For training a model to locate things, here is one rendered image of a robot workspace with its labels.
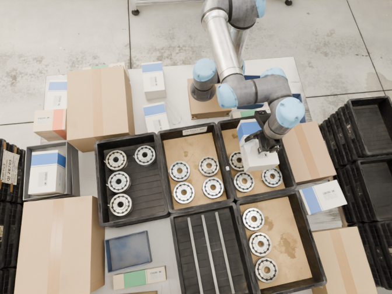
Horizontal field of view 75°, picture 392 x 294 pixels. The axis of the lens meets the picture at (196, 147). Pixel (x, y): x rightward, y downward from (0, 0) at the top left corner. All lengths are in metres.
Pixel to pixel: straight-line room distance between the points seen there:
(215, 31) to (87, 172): 1.01
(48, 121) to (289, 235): 1.33
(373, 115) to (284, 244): 1.25
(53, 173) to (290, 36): 2.53
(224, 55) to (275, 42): 2.10
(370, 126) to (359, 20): 1.64
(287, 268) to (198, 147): 0.70
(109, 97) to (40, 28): 1.91
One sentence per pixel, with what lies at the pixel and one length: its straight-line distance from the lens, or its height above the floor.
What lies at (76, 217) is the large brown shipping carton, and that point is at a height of 0.90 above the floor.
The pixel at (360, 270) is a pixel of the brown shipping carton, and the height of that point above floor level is 0.86.
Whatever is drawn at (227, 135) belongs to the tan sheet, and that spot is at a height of 0.83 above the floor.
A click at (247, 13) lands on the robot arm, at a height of 1.38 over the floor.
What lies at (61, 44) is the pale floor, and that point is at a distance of 3.01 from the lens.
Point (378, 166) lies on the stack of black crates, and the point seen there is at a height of 0.38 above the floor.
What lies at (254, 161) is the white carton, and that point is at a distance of 1.02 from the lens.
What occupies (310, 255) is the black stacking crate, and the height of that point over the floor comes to 0.87.
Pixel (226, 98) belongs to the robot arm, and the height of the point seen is 1.43.
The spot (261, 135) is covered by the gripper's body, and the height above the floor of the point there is 1.25.
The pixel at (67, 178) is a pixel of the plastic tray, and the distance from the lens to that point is 1.40.
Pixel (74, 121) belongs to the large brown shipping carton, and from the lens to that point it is 1.42.
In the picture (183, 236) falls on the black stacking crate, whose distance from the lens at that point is 1.26.
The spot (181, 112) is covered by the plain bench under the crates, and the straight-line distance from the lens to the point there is 1.55.
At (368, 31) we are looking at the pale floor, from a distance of 3.48.
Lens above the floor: 2.08
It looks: 71 degrees down
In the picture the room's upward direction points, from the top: 6 degrees clockwise
